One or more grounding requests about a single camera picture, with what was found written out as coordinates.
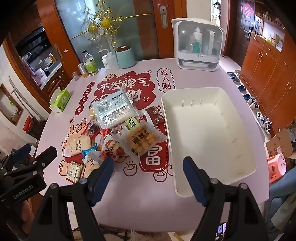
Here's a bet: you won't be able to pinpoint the brown snowflake snack packet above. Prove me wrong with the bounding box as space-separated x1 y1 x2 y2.
145 106 165 126

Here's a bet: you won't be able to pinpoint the teal canister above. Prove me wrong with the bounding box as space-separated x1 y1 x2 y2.
116 45 136 68

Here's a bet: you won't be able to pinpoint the small glass jar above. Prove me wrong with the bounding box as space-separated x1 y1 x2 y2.
78 62 88 78

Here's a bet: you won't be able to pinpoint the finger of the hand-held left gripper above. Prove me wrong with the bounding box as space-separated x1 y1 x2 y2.
0 152 30 174
3 146 58 183

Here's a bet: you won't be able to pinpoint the blue slippers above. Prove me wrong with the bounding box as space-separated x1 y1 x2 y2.
227 71 241 83

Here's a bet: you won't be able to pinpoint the blue shoes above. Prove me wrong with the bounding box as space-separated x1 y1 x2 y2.
238 85 251 100

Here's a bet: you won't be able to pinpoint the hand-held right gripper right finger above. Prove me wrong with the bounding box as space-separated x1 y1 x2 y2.
183 156 271 241

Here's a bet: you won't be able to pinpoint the small red snack packet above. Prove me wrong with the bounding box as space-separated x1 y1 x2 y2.
100 128 114 139

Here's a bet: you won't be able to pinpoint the pink plastic stool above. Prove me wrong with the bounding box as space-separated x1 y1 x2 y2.
267 153 287 183

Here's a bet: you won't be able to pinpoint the printed pink tablecloth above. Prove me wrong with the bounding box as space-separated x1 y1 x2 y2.
35 57 266 234

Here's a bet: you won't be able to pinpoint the silver door handle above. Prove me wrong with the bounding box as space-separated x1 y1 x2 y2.
159 6 168 29

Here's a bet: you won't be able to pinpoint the yellow cookie packet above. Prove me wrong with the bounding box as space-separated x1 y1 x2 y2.
118 120 168 163

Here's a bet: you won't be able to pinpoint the cardboard box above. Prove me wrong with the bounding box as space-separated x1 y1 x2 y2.
265 124 296 160

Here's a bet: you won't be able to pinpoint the white plastic bin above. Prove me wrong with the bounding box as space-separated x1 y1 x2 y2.
161 87 258 197

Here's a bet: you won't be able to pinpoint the frosted glass sliding door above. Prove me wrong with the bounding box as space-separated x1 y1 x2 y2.
55 0 160 63

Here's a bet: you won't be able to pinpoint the large clear snack bag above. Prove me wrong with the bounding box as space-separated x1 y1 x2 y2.
90 90 141 128

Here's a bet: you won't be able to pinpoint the green tissue pack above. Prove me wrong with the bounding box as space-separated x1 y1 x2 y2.
49 89 71 113

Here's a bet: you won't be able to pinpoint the white green bottle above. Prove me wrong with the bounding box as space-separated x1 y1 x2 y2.
192 27 203 53

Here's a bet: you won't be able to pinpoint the white squeeze bottle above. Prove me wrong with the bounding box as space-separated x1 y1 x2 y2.
97 48 119 70

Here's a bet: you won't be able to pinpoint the white countertop cabinet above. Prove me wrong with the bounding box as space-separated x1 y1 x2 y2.
171 18 226 72

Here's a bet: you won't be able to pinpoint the wooden cabinet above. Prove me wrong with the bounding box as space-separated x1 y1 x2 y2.
238 35 296 137

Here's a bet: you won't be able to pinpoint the cartoon bun snack packet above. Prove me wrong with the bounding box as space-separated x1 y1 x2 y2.
105 138 126 160

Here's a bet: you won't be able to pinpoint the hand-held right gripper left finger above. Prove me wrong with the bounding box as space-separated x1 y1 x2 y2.
35 156 115 241

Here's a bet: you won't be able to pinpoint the small green snack packet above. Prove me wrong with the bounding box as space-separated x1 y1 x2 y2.
125 118 140 130

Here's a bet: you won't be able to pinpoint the glass bottle green label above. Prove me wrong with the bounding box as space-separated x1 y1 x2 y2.
83 50 99 76

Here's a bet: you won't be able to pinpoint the blue candy wrapper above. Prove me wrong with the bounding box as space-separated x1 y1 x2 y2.
81 144 99 158

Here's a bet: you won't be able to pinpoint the cream packet green label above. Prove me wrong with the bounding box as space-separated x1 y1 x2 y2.
66 162 84 183

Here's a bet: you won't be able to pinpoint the red paper decoration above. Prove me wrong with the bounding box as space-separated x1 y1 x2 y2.
240 2 254 17

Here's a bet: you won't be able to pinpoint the gold door ornament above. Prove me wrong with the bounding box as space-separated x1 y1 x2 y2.
69 0 154 48

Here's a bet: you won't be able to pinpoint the dark snack packet red edge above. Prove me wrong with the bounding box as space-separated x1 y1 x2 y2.
87 124 100 137

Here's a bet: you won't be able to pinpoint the black white sneakers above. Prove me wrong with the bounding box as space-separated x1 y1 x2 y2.
256 112 272 134

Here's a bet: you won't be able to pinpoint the white cracker packet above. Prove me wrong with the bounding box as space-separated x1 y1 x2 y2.
69 137 87 158

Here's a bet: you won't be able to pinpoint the red plastic object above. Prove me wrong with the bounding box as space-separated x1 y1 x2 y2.
23 116 36 134

